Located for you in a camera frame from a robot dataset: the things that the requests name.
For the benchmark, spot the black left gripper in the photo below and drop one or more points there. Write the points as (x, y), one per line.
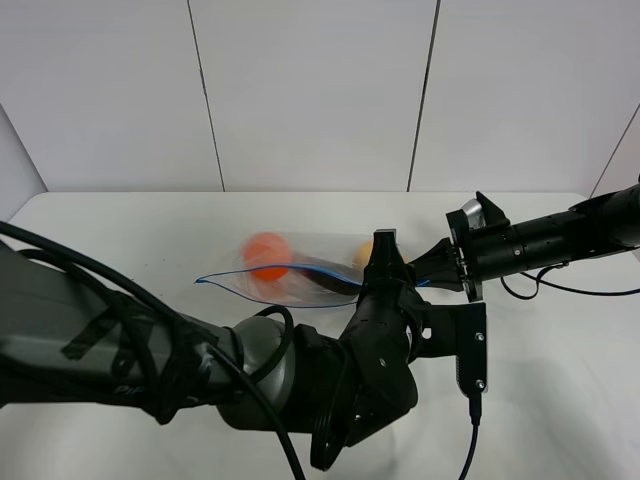
(374, 385)

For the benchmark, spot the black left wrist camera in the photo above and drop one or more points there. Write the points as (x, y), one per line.
(459, 331)

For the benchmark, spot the orange fruit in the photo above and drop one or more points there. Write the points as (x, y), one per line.
(266, 256)

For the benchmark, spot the clear zip bag blue seal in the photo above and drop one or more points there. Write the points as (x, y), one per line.
(293, 290)

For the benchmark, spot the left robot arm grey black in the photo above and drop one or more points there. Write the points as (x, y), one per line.
(74, 330)

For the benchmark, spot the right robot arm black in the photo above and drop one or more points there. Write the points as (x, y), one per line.
(597, 227)

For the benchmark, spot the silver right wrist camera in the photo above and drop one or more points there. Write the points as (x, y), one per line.
(475, 214)

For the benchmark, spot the yellow pear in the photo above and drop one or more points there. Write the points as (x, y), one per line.
(362, 255)

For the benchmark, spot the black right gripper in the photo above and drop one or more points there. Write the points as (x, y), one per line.
(454, 265)

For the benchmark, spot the dark purple eggplant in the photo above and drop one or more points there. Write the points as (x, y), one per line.
(335, 277)

